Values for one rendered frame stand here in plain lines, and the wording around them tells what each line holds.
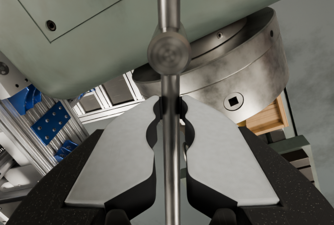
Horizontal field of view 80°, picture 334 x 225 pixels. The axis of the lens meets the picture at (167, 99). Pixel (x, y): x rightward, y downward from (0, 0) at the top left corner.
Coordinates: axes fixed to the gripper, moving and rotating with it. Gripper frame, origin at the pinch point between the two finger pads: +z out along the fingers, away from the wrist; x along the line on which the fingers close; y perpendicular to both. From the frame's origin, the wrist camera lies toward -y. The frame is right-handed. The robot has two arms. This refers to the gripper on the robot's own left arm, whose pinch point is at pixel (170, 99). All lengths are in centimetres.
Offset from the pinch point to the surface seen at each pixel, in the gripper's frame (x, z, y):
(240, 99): 11.1, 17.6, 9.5
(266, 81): 15.5, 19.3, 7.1
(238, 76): 10.3, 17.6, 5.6
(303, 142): 49, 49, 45
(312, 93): 113, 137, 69
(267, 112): 34, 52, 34
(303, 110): 111, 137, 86
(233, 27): 10.5, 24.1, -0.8
